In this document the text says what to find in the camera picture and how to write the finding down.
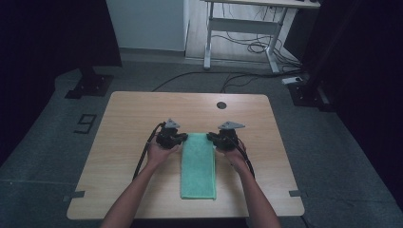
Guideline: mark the green towel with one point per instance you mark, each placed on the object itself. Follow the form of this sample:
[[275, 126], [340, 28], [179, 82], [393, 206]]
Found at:
[[198, 167]]

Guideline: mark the white power strip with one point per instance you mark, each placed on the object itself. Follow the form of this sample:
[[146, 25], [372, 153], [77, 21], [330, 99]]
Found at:
[[292, 80]]

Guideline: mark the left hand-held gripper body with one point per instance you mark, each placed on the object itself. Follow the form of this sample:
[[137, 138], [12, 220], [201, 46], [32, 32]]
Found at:
[[168, 137]]

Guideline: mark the round black table grommet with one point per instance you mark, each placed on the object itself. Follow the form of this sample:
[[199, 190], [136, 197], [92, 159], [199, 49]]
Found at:
[[221, 105]]

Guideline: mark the dark curtain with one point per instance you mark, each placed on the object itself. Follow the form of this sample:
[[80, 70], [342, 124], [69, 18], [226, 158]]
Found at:
[[47, 47], [364, 79]]

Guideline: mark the black stand base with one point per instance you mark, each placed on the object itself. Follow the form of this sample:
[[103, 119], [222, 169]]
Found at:
[[309, 95], [92, 85]]

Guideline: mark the black floor tape mark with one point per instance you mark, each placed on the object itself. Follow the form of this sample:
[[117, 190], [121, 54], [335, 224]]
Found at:
[[85, 123]]

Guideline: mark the person's left hand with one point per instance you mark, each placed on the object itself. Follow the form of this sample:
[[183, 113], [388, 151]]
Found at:
[[158, 155]]

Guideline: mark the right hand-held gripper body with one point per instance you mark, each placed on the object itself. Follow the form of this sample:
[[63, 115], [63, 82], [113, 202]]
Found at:
[[229, 139]]

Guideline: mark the grey tape strip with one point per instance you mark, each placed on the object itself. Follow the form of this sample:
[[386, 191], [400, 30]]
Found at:
[[76, 194], [296, 193]]

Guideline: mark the white cabinet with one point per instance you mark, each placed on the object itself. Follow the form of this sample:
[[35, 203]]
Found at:
[[149, 23]]

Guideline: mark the person's right hand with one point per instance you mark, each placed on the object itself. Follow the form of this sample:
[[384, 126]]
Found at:
[[234, 158]]

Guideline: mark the white metal frame desk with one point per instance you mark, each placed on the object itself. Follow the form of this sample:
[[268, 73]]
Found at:
[[244, 25]]

